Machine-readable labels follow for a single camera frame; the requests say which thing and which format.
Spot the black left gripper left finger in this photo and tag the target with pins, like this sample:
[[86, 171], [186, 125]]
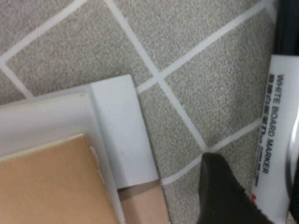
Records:
[[222, 198]]

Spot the grey checked tablecloth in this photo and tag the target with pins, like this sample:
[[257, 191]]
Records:
[[198, 93]]

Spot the tan kraft notebook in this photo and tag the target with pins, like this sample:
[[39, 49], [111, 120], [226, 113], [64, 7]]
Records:
[[46, 182]]

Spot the white board marker black cap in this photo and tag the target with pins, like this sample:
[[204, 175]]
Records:
[[280, 116]]

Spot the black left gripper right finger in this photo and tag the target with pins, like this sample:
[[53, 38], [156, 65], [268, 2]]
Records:
[[296, 198]]

